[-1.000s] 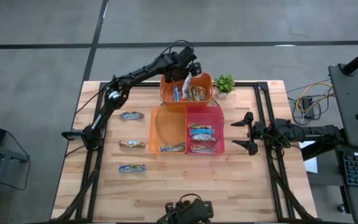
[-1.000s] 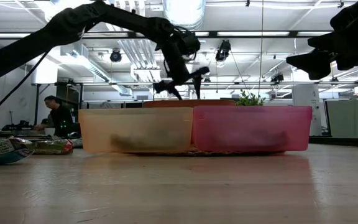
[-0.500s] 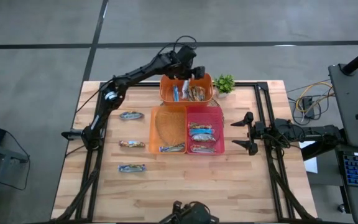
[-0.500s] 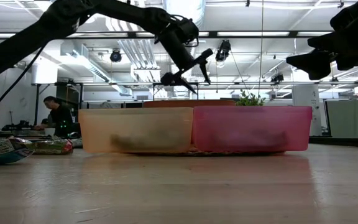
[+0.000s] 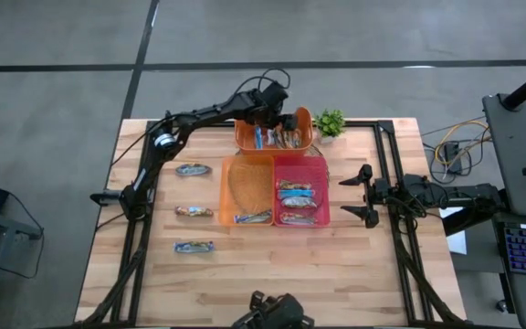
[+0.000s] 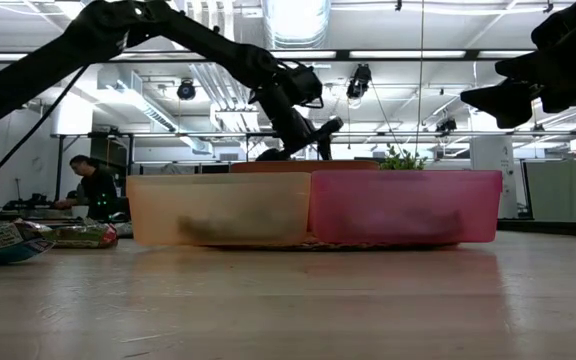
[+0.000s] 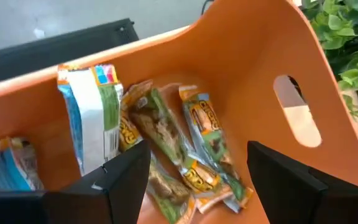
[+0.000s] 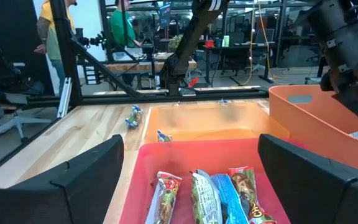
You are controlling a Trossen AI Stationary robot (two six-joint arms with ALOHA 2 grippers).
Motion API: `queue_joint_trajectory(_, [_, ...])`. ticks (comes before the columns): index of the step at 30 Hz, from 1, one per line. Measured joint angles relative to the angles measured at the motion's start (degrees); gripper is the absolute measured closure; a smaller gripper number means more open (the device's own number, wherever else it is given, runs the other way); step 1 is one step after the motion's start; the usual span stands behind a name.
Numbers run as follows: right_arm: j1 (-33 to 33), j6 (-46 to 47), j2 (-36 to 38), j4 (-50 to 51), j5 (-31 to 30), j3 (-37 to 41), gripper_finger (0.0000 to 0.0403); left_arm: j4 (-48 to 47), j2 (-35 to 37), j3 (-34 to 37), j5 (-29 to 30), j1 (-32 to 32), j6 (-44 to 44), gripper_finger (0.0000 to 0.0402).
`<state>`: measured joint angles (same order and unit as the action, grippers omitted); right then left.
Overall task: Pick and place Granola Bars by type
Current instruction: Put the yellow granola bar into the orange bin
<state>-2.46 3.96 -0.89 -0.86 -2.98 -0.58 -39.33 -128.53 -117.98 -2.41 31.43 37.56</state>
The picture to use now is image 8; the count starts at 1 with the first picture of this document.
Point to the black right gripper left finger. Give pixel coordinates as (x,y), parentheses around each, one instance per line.
(57,199)

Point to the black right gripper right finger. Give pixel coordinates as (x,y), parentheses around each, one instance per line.
(322,193)

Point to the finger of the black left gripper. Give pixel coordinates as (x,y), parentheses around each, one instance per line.
(356,105)

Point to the brown red granola bar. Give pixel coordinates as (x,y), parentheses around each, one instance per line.
(247,186)

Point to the blue Quaker granola bar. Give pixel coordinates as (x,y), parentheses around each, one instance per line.
(228,199)

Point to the blue white granola bar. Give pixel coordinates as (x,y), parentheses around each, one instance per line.
(134,116)

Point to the teal blue granola bar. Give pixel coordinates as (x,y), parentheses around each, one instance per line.
(163,137)

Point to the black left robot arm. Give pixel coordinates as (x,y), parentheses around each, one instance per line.
(190,40)

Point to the orange plastic tub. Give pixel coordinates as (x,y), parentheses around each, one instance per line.
(306,124)

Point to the office chair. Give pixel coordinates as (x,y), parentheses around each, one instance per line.
(8,99)

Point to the black desk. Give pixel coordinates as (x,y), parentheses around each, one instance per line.
(238,47)

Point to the pink translucent bin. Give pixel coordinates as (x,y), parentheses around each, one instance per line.
(172,155)

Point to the green cup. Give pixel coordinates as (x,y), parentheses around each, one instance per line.
(226,40)

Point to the light orange translucent bin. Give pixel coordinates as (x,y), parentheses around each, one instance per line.
(204,124)

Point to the small red box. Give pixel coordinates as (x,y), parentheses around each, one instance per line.
(209,43)

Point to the wooden workbench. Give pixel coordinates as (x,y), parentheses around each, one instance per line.
(135,66)

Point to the black device with green light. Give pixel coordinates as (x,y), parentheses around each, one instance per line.
(79,34)

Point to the person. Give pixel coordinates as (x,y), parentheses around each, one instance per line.
(121,28)
(53,31)

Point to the background green plant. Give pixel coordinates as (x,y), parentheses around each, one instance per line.
(176,43)

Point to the silver aluminium rail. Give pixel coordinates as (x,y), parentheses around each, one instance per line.
(64,99)

